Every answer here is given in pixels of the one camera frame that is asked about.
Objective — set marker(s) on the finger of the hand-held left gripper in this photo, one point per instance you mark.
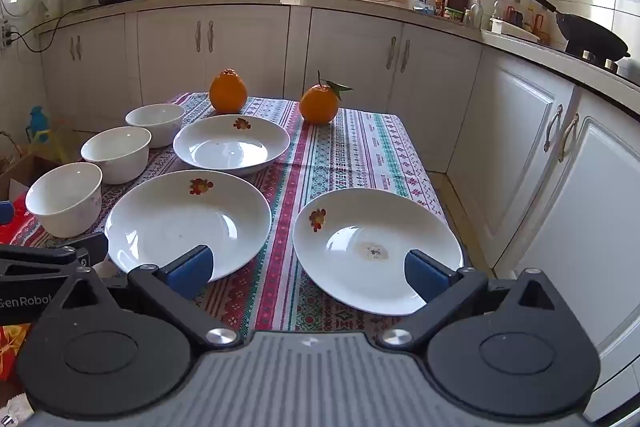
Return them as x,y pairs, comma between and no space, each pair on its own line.
5,213
90,249

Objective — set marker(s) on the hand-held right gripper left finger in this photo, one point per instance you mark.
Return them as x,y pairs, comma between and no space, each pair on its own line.
192,272

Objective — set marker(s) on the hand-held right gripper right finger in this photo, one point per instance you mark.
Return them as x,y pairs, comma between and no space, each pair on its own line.
425,277

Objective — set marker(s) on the white ceramic bowl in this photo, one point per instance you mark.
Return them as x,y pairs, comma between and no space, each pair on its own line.
117,162
65,212
155,127

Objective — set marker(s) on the white plate with fruit print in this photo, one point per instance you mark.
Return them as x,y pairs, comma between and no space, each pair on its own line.
180,227
230,152
360,227

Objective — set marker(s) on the cardboard box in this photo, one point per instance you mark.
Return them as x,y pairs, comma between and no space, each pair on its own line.
20,172

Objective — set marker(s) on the red patterned packaging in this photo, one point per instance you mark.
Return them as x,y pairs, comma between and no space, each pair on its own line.
10,352

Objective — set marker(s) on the blue toy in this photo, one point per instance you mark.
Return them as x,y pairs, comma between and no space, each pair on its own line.
37,122

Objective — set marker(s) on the striped patterned tablecloth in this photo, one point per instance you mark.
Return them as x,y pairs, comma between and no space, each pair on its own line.
350,157

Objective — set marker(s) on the orange with knobbed top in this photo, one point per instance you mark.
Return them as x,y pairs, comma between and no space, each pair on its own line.
228,94

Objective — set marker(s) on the orange with green leaf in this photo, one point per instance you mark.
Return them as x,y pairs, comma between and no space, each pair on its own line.
319,104

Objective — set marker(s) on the white rectangular tray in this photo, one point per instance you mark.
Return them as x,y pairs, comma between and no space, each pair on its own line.
510,29

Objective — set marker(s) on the clear glass bottle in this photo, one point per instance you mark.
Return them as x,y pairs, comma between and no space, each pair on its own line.
477,14

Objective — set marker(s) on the blue and white packet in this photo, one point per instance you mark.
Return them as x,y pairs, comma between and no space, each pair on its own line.
422,3

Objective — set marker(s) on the clear oil bottle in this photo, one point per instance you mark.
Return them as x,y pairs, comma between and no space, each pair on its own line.
500,9

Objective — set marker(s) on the gas stove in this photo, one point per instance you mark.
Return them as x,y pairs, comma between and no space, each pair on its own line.
607,66

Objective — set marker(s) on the black wok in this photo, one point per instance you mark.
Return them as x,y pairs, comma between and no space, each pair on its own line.
590,37

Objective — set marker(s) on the wall power strip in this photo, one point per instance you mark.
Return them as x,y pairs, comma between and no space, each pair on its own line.
5,37

